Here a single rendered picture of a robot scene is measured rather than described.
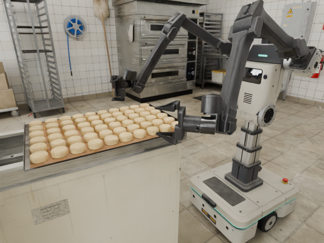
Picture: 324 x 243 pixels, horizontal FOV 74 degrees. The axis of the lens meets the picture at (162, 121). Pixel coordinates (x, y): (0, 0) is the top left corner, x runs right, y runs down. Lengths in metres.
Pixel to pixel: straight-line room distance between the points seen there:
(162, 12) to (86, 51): 1.71
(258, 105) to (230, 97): 0.65
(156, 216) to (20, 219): 0.54
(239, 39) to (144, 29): 3.48
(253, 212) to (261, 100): 0.69
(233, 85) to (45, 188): 0.71
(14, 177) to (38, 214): 0.16
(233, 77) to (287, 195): 1.17
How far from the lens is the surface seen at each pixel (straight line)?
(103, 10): 5.00
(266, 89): 1.38
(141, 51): 4.25
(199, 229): 1.72
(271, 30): 1.04
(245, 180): 1.67
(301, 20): 5.08
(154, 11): 4.42
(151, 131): 0.83
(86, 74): 4.93
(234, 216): 1.50
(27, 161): 0.79
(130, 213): 1.00
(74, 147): 0.77
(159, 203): 1.04
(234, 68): 0.81
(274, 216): 1.78
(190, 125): 0.70
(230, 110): 0.76
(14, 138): 1.06
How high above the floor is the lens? 1.26
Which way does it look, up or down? 21 degrees down
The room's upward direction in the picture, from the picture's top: straight up
